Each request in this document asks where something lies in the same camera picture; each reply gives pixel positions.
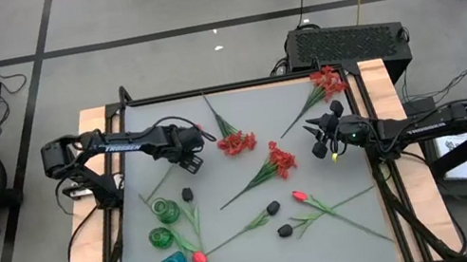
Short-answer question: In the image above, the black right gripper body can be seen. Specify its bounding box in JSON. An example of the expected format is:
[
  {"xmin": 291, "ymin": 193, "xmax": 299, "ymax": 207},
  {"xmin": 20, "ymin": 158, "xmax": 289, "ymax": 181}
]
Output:
[{"xmin": 304, "ymin": 96, "xmax": 371, "ymax": 160}]

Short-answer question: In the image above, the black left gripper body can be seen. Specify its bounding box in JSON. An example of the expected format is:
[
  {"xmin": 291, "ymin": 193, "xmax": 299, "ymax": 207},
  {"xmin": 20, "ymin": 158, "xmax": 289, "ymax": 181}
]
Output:
[{"xmin": 164, "ymin": 123, "xmax": 210, "ymax": 162}]

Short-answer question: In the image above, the red artificial flower bunch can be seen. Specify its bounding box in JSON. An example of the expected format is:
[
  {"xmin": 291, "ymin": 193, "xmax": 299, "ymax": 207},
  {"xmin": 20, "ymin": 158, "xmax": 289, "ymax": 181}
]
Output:
[
  {"xmin": 269, "ymin": 61, "xmax": 357, "ymax": 140},
  {"xmin": 200, "ymin": 84, "xmax": 260, "ymax": 161},
  {"xmin": 209, "ymin": 136, "xmax": 304, "ymax": 212}
]

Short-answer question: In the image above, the black artificial tulip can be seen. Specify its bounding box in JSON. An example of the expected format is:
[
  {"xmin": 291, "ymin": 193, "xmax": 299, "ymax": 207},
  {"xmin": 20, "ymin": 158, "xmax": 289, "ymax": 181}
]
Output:
[
  {"xmin": 272, "ymin": 184, "xmax": 383, "ymax": 243},
  {"xmin": 198, "ymin": 198, "xmax": 289, "ymax": 256},
  {"xmin": 178, "ymin": 185, "xmax": 212, "ymax": 262}
]

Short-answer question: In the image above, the tall green glass vase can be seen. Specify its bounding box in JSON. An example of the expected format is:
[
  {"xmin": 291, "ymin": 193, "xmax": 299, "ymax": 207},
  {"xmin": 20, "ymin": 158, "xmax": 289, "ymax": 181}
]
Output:
[{"xmin": 150, "ymin": 195, "xmax": 183, "ymax": 228}]

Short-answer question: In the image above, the round green glass vase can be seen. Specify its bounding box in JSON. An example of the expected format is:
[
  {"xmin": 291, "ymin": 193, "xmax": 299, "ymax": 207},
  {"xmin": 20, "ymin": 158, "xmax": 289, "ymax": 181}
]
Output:
[{"xmin": 147, "ymin": 224, "xmax": 177, "ymax": 253}]

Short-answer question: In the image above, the black power brick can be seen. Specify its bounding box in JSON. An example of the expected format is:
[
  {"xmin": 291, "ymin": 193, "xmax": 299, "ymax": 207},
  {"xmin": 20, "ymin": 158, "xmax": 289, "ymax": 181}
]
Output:
[{"xmin": 402, "ymin": 95, "xmax": 438, "ymax": 117}]

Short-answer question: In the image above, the black computer case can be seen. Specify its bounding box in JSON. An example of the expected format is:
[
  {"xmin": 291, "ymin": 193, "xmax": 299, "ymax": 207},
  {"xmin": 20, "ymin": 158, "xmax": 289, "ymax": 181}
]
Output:
[{"xmin": 282, "ymin": 9, "xmax": 418, "ymax": 102}]

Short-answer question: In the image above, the white paper sheet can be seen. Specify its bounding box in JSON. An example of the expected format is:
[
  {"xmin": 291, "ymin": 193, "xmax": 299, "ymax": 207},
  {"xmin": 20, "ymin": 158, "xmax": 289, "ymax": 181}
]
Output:
[{"xmin": 431, "ymin": 131, "xmax": 467, "ymax": 190}]

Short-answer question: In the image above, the grey table mat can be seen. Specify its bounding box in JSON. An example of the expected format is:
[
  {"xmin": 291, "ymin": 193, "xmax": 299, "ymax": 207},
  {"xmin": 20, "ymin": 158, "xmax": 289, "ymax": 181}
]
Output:
[{"xmin": 85, "ymin": 64, "xmax": 402, "ymax": 262}]

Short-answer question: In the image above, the black metal table frame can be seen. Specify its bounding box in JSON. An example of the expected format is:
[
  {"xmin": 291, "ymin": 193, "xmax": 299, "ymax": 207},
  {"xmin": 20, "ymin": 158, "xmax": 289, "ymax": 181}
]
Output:
[{"xmin": 35, "ymin": 30, "xmax": 467, "ymax": 262}]

